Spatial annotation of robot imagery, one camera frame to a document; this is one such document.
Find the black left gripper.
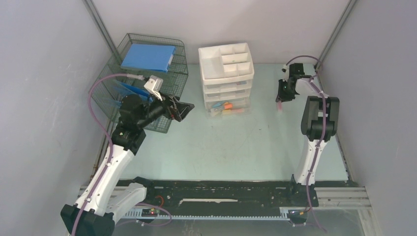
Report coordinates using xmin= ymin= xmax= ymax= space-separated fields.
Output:
xmin=137 ymin=89 xmax=194 ymax=129

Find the yellow pink highlighter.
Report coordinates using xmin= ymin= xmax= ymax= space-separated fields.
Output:
xmin=221 ymin=109 xmax=245 ymax=115

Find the orange grey highlighter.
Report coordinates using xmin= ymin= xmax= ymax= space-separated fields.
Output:
xmin=223 ymin=103 xmax=233 ymax=110

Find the white plastic drawer organizer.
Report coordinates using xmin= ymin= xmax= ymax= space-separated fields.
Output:
xmin=198 ymin=43 xmax=254 ymax=117

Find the blue folder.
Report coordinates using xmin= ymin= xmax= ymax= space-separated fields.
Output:
xmin=113 ymin=81 xmax=150 ymax=100
xmin=121 ymin=44 xmax=176 ymax=72

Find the light blue highlighter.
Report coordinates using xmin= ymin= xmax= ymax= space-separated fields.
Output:
xmin=210 ymin=110 xmax=223 ymax=117

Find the pale yellow highlighter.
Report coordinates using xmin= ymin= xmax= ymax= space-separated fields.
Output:
xmin=212 ymin=102 xmax=224 ymax=108

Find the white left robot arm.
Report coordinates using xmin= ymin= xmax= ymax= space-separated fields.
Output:
xmin=60 ymin=94 xmax=195 ymax=236

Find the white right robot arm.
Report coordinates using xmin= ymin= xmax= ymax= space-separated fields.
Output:
xmin=275 ymin=63 xmax=340 ymax=206

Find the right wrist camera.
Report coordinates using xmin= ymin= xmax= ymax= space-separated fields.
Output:
xmin=282 ymin=64 xmax=290 ymax=81

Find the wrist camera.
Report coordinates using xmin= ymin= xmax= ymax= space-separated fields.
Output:
xmin=144 ymin=75 xmax=163 ymax=101
xmin=282 ymin=64 xmax=290 ymax=81

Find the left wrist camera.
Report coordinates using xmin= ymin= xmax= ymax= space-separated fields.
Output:
xmin=144 ymin=75 xmax=163 ymax=101

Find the green wire mesh rack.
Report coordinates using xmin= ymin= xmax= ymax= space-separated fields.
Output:
xmin=92 ymin=33 xmax=188 ymax=123

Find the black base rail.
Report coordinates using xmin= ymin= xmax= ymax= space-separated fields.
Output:
xmin=110 ymin=177 xmax=371 ymax=220

